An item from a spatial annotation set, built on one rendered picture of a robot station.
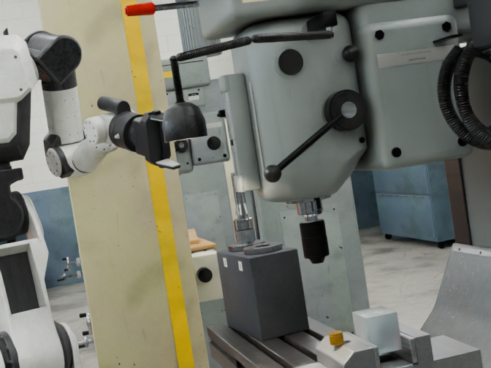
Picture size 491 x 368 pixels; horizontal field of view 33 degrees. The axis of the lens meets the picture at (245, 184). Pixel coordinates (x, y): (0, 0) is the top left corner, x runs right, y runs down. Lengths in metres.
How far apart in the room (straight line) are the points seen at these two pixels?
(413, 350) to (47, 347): 0.95
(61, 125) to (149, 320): 1.25
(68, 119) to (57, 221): 8.28
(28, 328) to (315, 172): 0.84
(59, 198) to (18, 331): 8.50
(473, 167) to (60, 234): 8.99
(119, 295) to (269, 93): 1.90
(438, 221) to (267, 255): 7.02
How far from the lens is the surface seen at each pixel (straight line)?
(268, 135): 1.43
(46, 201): 10.44
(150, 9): 1.57
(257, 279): 1.84
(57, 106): 2.18
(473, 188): 1.73
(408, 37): 1.49
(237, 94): 1.47
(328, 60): 1.45
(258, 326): 1.86
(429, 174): 8.75
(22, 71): 2.05
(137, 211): 3.19
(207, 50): 1.32
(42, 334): 1.98
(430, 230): 8.90
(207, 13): 1.54
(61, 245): 10.47
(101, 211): 3.17
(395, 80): 1.47
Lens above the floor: 1.43
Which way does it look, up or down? 3 degrees down
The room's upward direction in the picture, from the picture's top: 9 degrees counter-clockwise
